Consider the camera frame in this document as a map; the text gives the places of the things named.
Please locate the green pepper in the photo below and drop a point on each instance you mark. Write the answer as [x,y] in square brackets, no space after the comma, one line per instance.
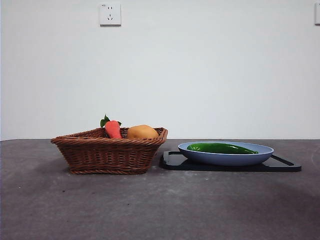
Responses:
[220,148]

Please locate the blue round plate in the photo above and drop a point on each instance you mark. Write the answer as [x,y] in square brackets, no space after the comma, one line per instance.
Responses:
[225,160]

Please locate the black flat tray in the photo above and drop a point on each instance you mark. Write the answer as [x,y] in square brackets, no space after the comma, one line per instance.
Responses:
[175,163]

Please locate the orange toy carrot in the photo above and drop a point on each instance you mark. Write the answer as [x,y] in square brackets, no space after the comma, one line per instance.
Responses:
[113,130]

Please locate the brown wicker basket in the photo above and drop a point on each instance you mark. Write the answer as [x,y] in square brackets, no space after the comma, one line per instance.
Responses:
[105,155]

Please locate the white wall socket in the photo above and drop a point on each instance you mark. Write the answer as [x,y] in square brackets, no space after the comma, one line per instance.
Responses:
[110,14]

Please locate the white wall plate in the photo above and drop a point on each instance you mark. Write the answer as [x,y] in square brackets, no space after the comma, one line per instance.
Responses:
[317,13]

